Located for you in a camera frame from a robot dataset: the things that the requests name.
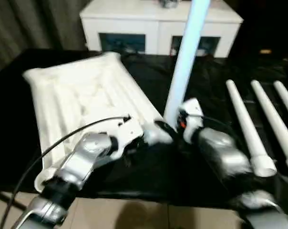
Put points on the black mat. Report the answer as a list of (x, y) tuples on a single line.
[(206, 78)]

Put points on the white plastic table top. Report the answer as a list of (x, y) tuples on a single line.
[(70, 95)]

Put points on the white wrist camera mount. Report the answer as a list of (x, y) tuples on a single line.
[(128, 130), (192, 112)]

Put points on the grey curtain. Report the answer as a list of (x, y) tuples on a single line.
[(27, 26)]

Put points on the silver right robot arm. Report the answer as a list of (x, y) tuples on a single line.
[(227, 152)]

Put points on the white plastic table leg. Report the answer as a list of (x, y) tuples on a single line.
[(184, 59), (270, 114), (285, 95), (244, 124)]

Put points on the white cabinet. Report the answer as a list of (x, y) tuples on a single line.
[(139, 26)]

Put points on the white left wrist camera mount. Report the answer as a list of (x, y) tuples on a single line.
[(128, 130)]

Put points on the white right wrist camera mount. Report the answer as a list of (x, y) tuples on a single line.
[(192, 112)]

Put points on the glass bowl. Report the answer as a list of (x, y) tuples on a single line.
[(169, 3)]

